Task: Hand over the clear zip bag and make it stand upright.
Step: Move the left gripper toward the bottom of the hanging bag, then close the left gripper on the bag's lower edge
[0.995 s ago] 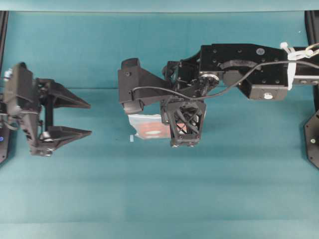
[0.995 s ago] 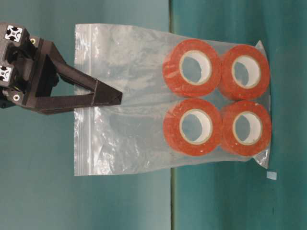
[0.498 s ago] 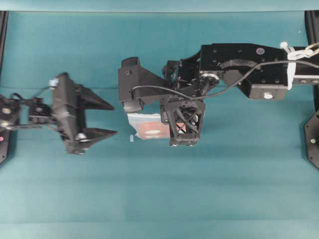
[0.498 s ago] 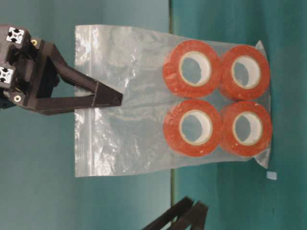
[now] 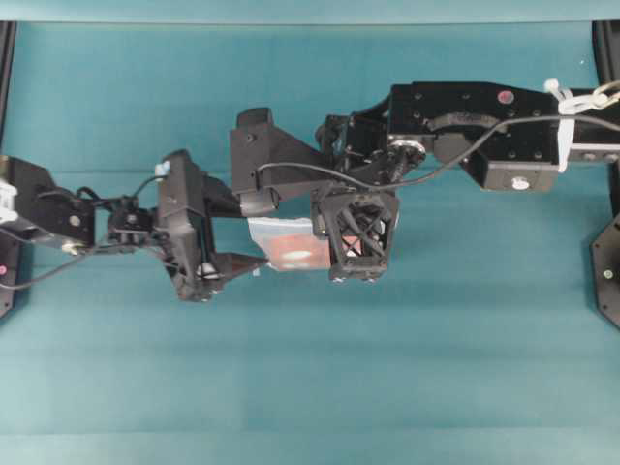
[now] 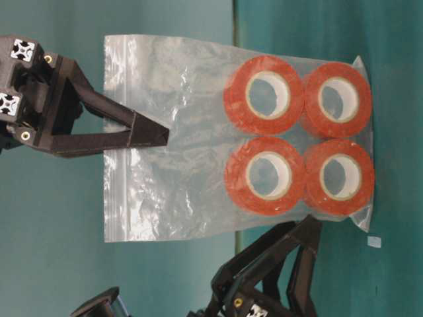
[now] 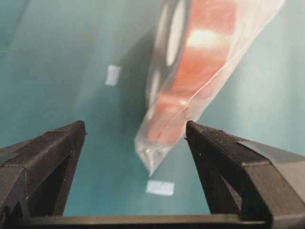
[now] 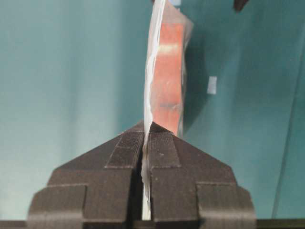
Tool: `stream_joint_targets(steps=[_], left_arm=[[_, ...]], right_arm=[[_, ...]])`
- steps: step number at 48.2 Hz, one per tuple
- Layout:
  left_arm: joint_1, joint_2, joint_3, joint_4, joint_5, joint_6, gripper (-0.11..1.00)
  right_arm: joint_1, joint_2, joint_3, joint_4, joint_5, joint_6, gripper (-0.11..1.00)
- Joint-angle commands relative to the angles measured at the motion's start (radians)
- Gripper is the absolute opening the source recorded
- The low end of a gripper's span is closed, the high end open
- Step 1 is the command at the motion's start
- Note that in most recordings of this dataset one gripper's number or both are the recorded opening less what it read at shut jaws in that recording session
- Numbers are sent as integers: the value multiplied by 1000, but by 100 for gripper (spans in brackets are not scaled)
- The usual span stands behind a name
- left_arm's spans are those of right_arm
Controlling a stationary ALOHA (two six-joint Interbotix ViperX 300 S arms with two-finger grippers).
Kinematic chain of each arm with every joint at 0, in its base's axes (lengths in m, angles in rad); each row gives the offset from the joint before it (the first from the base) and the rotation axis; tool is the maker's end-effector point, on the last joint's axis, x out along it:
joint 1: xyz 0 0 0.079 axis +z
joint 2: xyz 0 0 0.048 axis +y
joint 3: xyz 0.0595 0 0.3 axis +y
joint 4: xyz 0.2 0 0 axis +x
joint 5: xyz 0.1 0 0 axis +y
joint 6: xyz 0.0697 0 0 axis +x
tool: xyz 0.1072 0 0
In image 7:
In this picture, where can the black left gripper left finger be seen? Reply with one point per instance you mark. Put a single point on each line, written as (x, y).
(36, 174)

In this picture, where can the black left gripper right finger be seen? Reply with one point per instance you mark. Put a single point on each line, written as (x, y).
(248, 185)

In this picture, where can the red tape roll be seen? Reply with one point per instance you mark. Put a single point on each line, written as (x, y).
(170, 108)
(200, 37)

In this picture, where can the clear zip bag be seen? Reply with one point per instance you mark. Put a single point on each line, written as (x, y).
(252, 17)

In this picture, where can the white tape marker near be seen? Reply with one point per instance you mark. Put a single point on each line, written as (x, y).
(162, 188)

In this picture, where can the white tape marker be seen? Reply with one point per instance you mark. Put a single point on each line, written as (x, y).
(113, 74)
(162, 188)

